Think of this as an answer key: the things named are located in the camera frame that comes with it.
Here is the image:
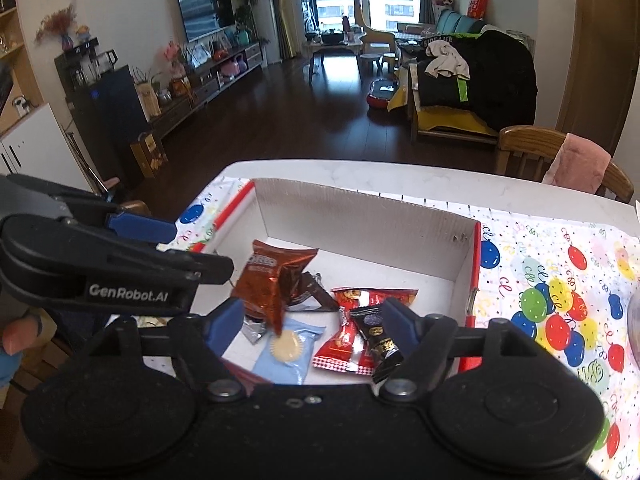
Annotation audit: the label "green potted plant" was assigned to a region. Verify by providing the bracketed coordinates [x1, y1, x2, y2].
[235, 0, 261, 31]

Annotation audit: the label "light blue snack packet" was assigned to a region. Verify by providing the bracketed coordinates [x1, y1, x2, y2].
[252, 317, 326, 386]

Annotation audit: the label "wooden chair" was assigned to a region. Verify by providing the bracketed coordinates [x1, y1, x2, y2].
[495, 125, 635, 204]
[102, 177, 153, 217]

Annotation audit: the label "white tower air conditioner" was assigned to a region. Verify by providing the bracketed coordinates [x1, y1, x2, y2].
[248, 0, 282, 63]

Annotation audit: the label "pink towel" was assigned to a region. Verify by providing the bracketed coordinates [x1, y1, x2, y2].
[542, 133, 612, 195]

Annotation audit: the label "dried flower vase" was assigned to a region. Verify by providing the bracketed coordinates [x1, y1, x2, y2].
[35, 5, 78, 52]

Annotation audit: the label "giraffe toy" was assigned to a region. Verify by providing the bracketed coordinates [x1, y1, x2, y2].
[347, 0, 396, 56]

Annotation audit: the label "black and gold snack packet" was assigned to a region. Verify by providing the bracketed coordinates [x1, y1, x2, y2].
[349, 305, 406, 385]

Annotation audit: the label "wooden shelf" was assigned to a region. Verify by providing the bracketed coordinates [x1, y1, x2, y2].
[0, 0, 46, 136]

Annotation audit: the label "white cabinet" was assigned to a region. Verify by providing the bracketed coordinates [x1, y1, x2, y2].
[0, 103, 93, 191]

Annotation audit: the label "dark television cabinet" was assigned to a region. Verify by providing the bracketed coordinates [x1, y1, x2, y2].
[150, 42, 266, 136]

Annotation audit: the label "red cardboard box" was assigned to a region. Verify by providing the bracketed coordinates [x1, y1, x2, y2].
[190, 177, 483, 391]

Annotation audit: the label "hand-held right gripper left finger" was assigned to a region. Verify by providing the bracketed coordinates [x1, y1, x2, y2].
[90, 297, 248, 404]

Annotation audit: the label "brown gift bag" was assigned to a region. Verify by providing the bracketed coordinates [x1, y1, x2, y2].
[130, 131, 169, 179]

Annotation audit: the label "wooden coffee table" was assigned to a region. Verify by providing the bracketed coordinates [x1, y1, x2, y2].
[302, 30, 368, 83]

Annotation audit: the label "flat screen television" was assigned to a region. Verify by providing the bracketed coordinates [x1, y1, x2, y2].
[176, 0, 236, 43]

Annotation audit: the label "wooden door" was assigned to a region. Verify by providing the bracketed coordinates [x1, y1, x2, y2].
[556, 0, 640, 156]

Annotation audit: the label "person's left hand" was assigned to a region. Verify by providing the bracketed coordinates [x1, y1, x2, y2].
[2, 317, 44, 356]

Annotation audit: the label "pink flowers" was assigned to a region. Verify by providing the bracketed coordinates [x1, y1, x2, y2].
[162, 41, 183, 78]

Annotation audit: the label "white garment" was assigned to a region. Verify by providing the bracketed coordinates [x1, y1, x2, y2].
[425, 40, 472, 81]

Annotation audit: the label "balloon print tablecloth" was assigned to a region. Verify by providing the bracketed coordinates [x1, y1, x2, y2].
[175, 180, 640, 476]

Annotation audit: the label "yellow blanket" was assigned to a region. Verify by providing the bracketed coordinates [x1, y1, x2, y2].
[387, 85, 496, 136]

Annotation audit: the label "red snack packet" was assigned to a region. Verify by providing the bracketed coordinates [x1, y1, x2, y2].
[312, 287, 420, 376]

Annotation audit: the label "black water dispenser cabinet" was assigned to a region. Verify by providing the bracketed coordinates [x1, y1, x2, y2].
[55, 49, 151, 186]

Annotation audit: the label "teal sofa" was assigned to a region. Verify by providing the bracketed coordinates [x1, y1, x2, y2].
[435, 9, 486, 36]

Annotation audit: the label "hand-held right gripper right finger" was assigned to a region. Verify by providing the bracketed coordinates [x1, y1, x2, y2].
[379, 297, 533, 404]

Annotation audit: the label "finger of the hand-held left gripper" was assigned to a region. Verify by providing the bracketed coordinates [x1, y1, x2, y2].
[5, 174, 178, 244]
[60, 218, 234, 287]

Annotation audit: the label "beige paper bag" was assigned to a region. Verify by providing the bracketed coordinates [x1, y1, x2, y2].
[135, 82, 162, 120]

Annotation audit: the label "black jacket pile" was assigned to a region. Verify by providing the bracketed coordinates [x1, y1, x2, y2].
[417, 30, 538, 128]

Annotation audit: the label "dark brown snack packet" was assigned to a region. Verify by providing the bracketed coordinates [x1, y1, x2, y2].
[290, 272, 341, 313]

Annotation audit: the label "brown cookie packet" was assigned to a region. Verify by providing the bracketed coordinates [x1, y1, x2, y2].
[232, 240, 321, 336]

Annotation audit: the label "red round floor toy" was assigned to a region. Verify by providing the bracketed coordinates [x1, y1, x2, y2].
[366, 79, 401, 110]

